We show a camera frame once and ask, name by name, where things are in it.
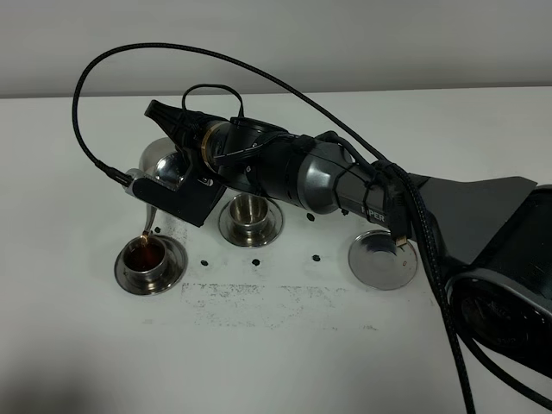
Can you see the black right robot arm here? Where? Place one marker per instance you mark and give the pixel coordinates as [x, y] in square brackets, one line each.
[493, 237]

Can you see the steel saucer far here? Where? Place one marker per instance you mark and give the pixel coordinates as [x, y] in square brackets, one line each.
[269, 234]

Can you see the steel teacup near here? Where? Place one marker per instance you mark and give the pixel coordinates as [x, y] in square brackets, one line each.
[144, 260]

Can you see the steel teapot saucer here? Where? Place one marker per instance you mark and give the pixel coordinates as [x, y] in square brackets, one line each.
[376, 261]

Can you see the steel teacup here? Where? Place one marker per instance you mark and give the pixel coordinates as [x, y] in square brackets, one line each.
[144, 260]
[248, 216]

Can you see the steel saucer near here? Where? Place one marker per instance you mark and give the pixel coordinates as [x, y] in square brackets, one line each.
[177, 262]

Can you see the steel teacup far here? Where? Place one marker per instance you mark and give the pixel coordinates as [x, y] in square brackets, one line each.
[248, 216]

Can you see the stainless steel teapot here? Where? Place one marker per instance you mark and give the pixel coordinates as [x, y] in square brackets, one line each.
[162, 161]

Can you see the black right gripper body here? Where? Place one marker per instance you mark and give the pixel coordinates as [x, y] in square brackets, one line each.
[193, 134]

